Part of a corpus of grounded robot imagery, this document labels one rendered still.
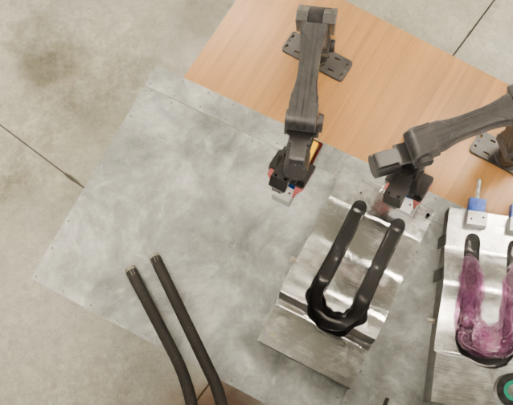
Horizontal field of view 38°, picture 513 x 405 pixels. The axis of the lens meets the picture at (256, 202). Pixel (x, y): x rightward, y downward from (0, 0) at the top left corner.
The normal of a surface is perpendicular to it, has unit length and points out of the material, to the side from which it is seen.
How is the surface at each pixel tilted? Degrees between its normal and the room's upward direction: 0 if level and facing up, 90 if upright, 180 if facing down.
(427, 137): 15
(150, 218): 0
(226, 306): 0
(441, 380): 0
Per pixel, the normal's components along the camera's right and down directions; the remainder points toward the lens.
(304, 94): -0.09, -0.03
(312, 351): -0.04, -0.26
